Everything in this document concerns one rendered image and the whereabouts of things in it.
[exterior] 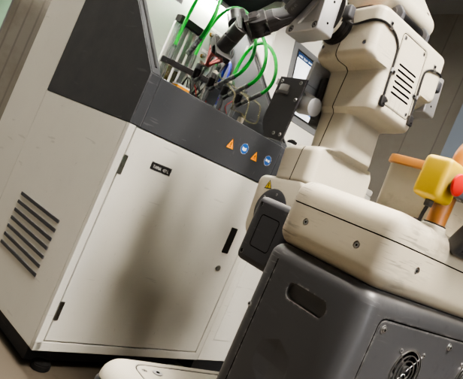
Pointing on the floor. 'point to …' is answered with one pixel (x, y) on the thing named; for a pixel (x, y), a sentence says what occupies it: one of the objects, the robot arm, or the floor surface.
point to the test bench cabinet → (57, 231)
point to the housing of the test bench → (24, 105)
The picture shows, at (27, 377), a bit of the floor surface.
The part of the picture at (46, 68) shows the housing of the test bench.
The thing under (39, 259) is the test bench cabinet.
